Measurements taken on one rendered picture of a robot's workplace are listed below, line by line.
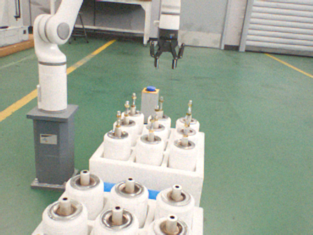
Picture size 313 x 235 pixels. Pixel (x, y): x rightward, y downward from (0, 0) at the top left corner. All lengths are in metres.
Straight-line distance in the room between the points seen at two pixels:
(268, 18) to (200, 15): 1.22
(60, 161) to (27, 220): 0.23
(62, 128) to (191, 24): 5.04
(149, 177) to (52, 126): 0.38
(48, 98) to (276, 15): 5.46
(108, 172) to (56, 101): 0.31
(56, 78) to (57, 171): 0.35
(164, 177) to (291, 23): 5.51
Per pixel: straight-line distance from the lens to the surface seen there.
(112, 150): 1.07
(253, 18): 6.14
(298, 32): 6.41
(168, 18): 1.18
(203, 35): 6.04
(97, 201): 0.82
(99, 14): 6.11
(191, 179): 1.04
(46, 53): 1.11
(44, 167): 1.23
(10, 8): 4.49
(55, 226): 0.71
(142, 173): 1.05
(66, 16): 1.09
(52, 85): 1.12
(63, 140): 1.17
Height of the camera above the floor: 0.70
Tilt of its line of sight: 20 degrees down
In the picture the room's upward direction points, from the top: 5 degrees clockwise
